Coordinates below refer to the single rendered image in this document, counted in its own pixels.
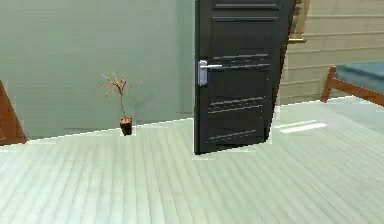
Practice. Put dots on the black panelled room door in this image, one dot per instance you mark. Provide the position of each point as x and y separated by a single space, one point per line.
240 83

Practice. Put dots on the bare potted house plant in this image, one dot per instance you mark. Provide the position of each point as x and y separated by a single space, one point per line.
125 123

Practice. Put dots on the wooden bed with blue mattress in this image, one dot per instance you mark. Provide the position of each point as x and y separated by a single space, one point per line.
360 78

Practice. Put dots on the brown wooden furniture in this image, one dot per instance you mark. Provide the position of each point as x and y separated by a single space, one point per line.
8 123

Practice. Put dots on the wooden framed wall picture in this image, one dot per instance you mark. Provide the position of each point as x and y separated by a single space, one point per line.
299 23

